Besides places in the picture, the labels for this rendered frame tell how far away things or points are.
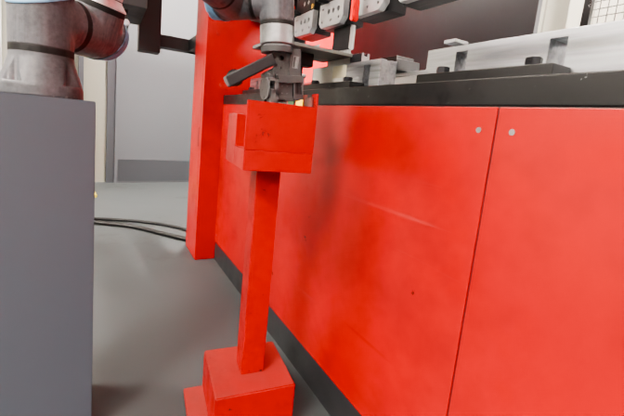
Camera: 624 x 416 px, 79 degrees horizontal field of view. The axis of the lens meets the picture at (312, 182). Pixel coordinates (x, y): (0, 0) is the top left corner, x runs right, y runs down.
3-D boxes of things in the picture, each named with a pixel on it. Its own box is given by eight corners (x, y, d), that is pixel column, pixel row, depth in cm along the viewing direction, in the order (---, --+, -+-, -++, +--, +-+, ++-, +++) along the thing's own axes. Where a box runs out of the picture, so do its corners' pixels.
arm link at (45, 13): (-11, 40, 75) (-13, -33, 73) (47, 53, 88) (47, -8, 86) (41, 44, 73) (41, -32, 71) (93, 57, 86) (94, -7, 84)
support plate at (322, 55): (252, 48, 121) (253, 45, 121) (323, 62, 134) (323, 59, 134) (275, 41, 106) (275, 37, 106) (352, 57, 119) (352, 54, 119)
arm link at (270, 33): (265, 20, 79) (255, 29, 86) (265, 44, 80) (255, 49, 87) (299, 25, 82) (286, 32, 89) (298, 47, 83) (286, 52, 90)
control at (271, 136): (225, 159, 100) (229, 88, 97) (283, 162, 106) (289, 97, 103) (242, 170, 82) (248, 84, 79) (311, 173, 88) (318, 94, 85)
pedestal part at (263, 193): (236, 360, 103) (251, 163, 95) (257, 357, 106) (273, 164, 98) (240, 375, 98) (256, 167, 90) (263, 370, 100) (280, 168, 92)
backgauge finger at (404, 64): (339, 65, 133) (341, 50, 132) (396, 76, 146) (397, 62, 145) (359, 61, 123) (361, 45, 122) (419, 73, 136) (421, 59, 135)
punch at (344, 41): (331, 58, 131) (333, 29, 130) (336, 58, 132) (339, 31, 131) (347, 55, 122) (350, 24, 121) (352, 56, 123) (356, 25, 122)
